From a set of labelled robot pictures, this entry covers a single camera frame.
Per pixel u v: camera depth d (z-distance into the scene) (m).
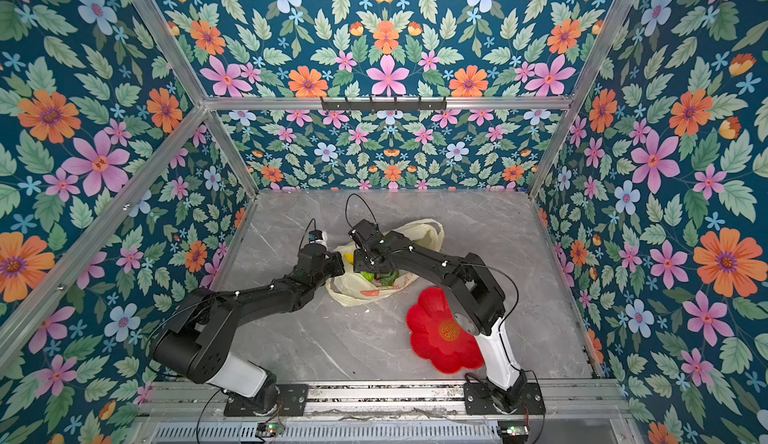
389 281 0.91
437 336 0.84
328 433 0.76
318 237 0.82
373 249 0.68
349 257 0.94
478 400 0.74
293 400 0.74
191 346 0.45
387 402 0.75
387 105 0.93
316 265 0.72
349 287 0.88
